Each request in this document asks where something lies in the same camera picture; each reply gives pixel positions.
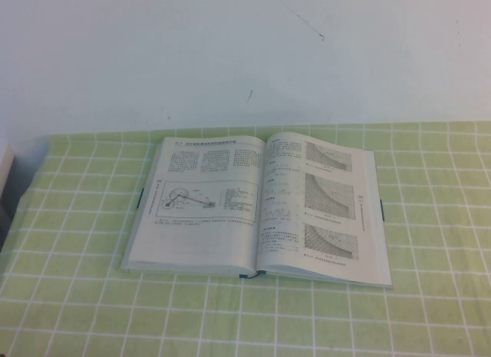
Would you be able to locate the illustrated technical book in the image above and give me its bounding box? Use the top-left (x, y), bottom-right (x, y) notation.
top-left (120, 132), bottom-right (395, 291)

